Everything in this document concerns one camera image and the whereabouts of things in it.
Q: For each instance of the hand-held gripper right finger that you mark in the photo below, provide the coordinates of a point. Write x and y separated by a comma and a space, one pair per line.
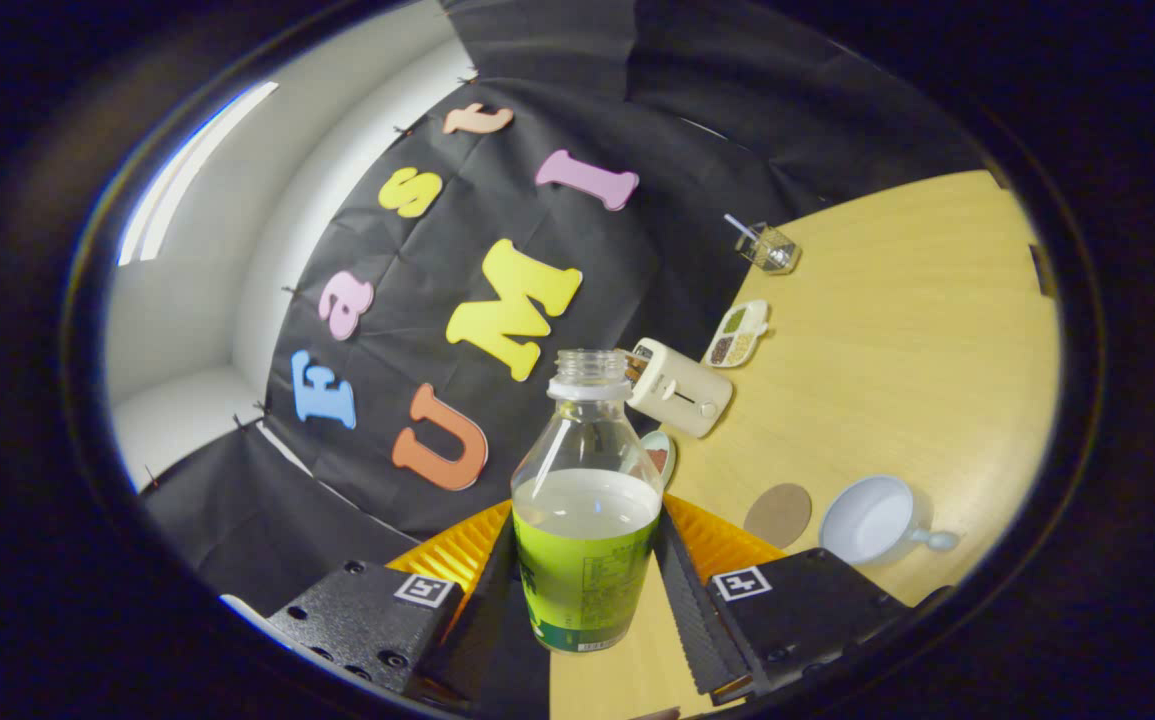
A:
694, 620

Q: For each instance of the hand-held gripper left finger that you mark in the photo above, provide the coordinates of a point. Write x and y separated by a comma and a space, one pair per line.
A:
482, 630

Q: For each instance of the green label juice bottle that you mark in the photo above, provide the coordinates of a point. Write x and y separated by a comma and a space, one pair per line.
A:
587, 580

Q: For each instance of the round brown coaster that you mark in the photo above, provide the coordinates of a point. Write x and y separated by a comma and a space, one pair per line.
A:
779, 515

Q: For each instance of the pale blue cup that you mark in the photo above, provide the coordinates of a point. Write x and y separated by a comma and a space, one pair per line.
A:
872, 525

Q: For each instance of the brown food piece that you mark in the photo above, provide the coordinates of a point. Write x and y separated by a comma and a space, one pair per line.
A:
656, 460

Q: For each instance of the pale green plate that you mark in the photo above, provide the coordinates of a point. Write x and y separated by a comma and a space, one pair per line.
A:
669, 450

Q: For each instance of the white toaster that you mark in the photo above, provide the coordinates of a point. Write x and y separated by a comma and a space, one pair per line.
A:
682, 390

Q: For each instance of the brown toast slice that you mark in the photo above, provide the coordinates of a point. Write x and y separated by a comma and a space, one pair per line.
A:
634, 365

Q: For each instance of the white divided dish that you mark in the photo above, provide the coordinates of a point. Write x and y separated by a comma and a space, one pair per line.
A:
737, 333

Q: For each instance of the wooden table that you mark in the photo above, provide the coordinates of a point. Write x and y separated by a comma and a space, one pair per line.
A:
917, 350

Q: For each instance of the clear glass container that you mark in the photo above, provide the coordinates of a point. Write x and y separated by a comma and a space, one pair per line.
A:
772, 250

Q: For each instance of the white straw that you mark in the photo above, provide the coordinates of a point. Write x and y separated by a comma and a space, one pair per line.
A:
737, 225

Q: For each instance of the ceiling light panel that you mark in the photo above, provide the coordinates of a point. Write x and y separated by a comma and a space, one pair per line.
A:
192, 170

